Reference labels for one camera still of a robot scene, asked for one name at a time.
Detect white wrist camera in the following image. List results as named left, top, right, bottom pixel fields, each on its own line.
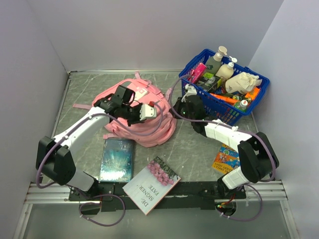
left=140, top=103, right=157, bottom=120
left=181, top=84, right=197, bottom=103

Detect pink school backpack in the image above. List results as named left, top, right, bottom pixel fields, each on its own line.
left=72, top=71, right=177, bottom=148

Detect beige cloth bag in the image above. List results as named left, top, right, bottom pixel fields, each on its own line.
left=225, top=72, right=262, bottom=94

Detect black green box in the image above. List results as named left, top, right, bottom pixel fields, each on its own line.
left=196, top=72, right=222, bottom=93

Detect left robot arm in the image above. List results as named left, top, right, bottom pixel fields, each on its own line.
left=35, top=86, right=147, bottom=200

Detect green bottle red cap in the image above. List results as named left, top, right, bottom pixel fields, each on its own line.
left=234, top=100, right=249, bottom=112

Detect pink box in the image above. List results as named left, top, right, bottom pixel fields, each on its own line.
left=188, top=63, right=206, bottom=84

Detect orange packet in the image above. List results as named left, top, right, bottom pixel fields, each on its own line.
left=210, top=93, right=239, bottom=105

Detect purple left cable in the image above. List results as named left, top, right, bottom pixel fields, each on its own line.
left=36, top=101, right=164, bottom=227

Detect grey pump bottle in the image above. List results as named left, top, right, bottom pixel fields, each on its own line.
left=205, top=46, right=227, bottom=75

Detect orange snack pack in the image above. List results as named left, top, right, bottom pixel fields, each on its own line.
left=245, top=87, right=260, bottom=101

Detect yellow children's book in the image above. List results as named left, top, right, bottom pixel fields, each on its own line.
left=212, top=144, right=240, bottom=174

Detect white book pink flowers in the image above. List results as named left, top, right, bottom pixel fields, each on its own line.
left=123, top=157, right=181, bottom=215

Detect teal hardcover book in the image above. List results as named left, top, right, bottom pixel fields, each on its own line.
left=99, top=138, right=136, bottom=182

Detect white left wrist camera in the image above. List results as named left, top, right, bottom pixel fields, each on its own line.
left=140, top=103, right=157, bottom=120

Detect cream pump bottle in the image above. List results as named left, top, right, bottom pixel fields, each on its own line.
left=216, top=56, right=237, bottom=82

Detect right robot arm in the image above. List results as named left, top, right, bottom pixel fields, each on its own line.
left=171, top=95, right=279, bottom=198

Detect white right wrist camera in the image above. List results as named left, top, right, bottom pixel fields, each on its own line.
left=181, top=84, right=197, bottom=103

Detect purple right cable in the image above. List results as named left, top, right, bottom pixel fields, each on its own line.
left=168, top=74, right=277, bottom=222

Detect blue plastic basket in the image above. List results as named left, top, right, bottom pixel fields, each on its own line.
left=178, top=49, right=270, bottom=125

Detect purple cable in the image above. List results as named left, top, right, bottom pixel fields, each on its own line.
left=36, top=101, right=164, bottom=227
left=168, top=74, right=277, bottom=222

